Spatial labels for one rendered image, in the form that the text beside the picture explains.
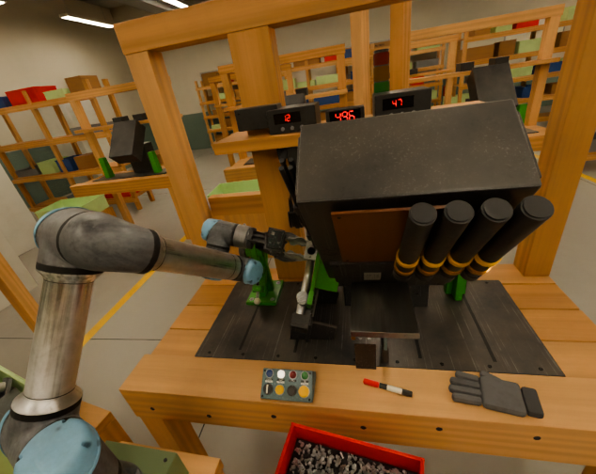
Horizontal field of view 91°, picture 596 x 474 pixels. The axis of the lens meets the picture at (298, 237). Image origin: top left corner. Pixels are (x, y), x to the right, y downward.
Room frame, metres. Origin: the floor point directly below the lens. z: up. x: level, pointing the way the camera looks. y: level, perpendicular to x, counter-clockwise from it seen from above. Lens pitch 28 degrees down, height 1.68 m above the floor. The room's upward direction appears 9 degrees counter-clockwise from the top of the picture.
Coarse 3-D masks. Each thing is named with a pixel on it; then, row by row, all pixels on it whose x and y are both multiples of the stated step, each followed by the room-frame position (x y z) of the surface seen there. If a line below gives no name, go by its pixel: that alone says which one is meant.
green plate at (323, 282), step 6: (318, 258) 0.71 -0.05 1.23; (318, 264) 0.71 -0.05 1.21; (318, 270) 0.72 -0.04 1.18; (324, 270) 0.71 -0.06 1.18; (312, 276) 0.71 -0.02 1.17; (318, 276) 0.72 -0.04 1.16; (324, 276) 0.72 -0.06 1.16; (312, 282) 0.71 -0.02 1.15; (318, 282) 0.72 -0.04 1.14; (324, 282) 0.72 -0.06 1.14; (330, 282) 0.71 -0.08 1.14; (336, 282) 0.71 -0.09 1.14; (312, 288) 0.71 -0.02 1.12; (318, 288) 0.72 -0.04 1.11; (324, 288) 0.72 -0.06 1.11; (330, 288) 0.71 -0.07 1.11; (336, 288) 0.71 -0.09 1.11
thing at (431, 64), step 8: (416, 48) 9.42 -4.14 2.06; (424, 48) 9.35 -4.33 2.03; (432, 48) 9.26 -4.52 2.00; (440, 48) 9.17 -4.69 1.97; (352, 64) 9.68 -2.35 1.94; (416, 64) 9.40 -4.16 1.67; (424, 64) 9.36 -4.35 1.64; (432, 64) 9.30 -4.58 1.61; (440, 64) 9.36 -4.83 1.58; (440, 80) 9.20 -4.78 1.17; (440, 88) 9.19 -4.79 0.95; (432, 96) 9.27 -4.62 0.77; (440, 96) 9.19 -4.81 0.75; (440, 104) 9.19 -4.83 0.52
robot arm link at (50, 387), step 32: (64, 224) 0.52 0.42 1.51; (64, 288) 0.50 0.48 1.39; (64, 320) 0.48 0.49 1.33; (32, 352) 0.45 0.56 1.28; (64, 352) 0.45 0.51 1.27; (32, 384) 0.42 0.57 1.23; (64, 384) 0.43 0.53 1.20; (32, 416) 0.38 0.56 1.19; (64, 416) 0.40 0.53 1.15; (0, 448) 0.37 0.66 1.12
